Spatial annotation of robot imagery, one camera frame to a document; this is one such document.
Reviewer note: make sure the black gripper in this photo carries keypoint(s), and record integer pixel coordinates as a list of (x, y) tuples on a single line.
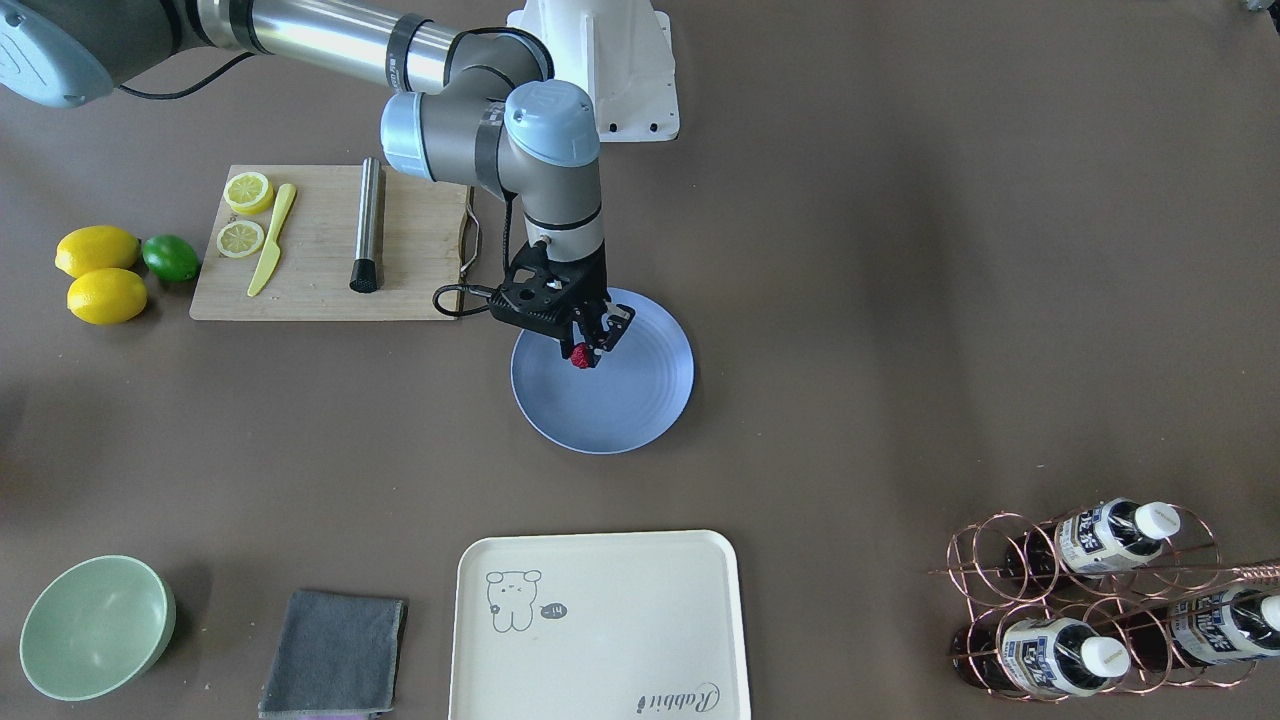
[(592, 287)]

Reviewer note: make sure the red strawberry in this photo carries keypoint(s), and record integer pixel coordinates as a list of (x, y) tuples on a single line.
[(580, 356)]

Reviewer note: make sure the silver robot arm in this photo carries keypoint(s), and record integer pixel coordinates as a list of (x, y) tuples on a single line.
[(481, 107)]

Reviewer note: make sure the blue round plate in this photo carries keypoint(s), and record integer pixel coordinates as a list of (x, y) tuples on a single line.
[(634, 395)]

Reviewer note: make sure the wooden cutting board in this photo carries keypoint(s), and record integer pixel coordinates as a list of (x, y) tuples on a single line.
[(420, 251)]

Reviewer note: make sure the steel muddler rod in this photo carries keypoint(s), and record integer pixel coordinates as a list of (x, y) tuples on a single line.
[(366, 273)]

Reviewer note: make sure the cream rabbit tray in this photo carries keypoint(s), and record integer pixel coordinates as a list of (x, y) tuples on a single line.
[(636, 625)]

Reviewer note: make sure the yellow plastic knife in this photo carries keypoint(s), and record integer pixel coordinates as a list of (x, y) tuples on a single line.
[(270, 252)]

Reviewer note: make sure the lemon half slice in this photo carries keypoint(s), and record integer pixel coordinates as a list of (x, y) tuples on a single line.
[(249, 193), (240, 239)]

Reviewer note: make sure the grey folded cloth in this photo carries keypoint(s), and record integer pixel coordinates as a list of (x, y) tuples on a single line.
[(337, 656)]

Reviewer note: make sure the green lime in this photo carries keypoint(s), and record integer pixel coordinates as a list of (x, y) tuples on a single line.
[(170, 258)]

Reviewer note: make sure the yellow lemon outer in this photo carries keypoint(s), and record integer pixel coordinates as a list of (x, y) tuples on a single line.
[(107, 296)]

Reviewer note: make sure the yellow lemon near lime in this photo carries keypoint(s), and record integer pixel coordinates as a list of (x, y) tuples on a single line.
[(96, 247)]

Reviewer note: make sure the dark bottle white cap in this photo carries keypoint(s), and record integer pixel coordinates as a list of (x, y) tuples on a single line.
[(1080, 550)]

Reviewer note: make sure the green bowl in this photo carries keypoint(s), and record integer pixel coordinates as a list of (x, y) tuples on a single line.
[(97, 627)]

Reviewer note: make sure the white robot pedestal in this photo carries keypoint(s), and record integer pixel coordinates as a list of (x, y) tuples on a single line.
[(621, 54)]

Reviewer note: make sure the copper wire bottle rack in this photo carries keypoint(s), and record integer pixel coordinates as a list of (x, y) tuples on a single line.
[(1191, 564)]

